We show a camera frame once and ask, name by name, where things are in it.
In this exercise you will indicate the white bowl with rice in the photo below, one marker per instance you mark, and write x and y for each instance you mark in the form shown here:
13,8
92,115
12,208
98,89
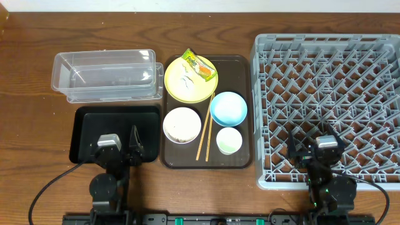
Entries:
181,125

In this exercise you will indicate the white tissue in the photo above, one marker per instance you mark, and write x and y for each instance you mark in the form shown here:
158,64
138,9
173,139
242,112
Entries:
185,78

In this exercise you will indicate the yellow plate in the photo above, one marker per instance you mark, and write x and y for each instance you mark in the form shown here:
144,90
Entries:
202,89

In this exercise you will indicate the clear plastic waste bin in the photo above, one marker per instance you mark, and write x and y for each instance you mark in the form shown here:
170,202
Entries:
108,76

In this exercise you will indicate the grey dishwasher rack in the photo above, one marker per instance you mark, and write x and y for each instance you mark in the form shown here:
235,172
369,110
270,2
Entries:
301,82

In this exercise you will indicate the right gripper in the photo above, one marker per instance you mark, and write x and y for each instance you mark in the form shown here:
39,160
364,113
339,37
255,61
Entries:
304,158

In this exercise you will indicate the pale green cup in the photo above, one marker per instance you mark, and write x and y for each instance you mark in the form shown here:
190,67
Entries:
229,140

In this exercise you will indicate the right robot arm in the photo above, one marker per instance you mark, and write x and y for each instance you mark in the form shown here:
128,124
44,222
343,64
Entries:
332,196

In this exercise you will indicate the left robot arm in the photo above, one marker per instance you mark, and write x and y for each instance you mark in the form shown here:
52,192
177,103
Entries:
109,190

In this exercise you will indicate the wooden chopstick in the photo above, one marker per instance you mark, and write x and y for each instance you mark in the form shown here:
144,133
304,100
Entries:
210,121
204,128

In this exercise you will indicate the light blue bowl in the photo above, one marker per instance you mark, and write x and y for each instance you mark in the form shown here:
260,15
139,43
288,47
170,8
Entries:
228,109

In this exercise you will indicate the green orange snack wrapper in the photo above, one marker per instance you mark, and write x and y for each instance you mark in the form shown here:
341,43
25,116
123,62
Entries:
198,65

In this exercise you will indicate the dark brown serving tray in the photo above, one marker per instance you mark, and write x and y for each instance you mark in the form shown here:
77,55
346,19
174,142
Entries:
233,73

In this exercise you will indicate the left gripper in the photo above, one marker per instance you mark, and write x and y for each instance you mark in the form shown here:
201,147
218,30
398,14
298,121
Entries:
137,149

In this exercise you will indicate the left wooden chopstick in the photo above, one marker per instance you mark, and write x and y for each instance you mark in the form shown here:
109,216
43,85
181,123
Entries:
204,128

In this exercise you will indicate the right wooden chopstick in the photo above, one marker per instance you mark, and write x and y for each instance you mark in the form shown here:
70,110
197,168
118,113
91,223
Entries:
210,121

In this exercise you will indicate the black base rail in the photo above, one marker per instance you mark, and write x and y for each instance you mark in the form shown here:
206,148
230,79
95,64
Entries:
162,219

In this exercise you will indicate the black waste tray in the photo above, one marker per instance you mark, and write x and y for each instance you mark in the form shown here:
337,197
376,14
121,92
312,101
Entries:
91,122

